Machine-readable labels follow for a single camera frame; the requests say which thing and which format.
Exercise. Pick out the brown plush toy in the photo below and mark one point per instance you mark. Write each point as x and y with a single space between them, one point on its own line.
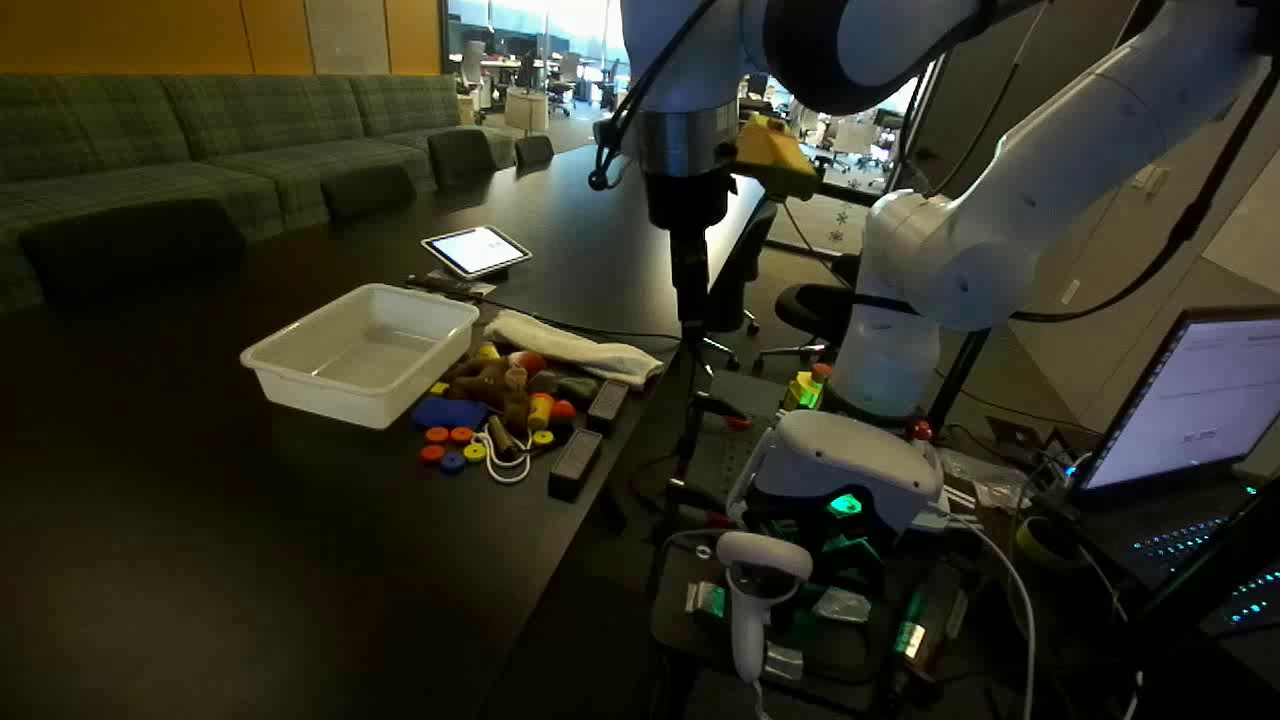
501 384

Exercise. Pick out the white VR controller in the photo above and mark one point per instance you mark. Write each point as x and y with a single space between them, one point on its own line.
760 574

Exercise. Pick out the tablet with lit screen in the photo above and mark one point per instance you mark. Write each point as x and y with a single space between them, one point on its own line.
474 254

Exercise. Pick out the red toy apple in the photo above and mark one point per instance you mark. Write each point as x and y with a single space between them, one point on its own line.
562 414

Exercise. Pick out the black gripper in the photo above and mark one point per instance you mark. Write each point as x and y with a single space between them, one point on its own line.
687 209

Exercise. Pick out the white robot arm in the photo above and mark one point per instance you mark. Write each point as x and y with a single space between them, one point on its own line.
933 263

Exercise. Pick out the black rectangular block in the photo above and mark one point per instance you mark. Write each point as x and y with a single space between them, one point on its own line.
575 462

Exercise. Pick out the orange disc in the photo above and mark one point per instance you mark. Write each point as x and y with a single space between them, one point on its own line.
439 432

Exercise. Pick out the yellow disc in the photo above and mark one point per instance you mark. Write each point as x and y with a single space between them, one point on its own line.
474 452

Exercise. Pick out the open laptop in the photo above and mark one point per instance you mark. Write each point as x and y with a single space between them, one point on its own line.
1167 496

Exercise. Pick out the clear plastic bin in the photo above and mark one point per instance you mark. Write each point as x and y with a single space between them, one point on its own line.
365 359

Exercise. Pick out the green plaid sofa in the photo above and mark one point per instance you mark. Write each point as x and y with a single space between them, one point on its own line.
261 147

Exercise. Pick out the white VR headset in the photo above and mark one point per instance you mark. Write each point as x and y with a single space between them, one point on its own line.
819 452

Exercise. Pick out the blue flat piece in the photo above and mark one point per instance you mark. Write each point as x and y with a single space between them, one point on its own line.
451 414

